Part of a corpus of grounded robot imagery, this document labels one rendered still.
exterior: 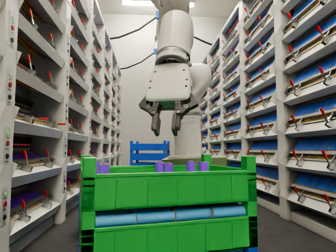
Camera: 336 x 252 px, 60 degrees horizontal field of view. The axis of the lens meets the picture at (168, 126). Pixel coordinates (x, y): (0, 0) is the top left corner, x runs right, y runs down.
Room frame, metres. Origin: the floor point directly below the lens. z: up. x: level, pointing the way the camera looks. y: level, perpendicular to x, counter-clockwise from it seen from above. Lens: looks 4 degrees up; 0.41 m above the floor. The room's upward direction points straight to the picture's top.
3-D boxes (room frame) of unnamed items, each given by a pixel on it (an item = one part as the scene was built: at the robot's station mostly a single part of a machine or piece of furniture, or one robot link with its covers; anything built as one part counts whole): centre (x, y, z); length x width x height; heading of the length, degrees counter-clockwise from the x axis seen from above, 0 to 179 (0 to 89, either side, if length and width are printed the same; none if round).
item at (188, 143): (1.30, -0.09, 0.47); 0.19 x 0.19 x 0.18
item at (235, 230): (0.58, 0.01, 0.28); 0.30 x 0.20 x 0.08; 108
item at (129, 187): (0.58, 0.01, 0.36); 0.30 x 0.20 x 0.08; 108
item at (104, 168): (0.48, 0.11, 0.36); 0.02 x 0.02 x 0.06
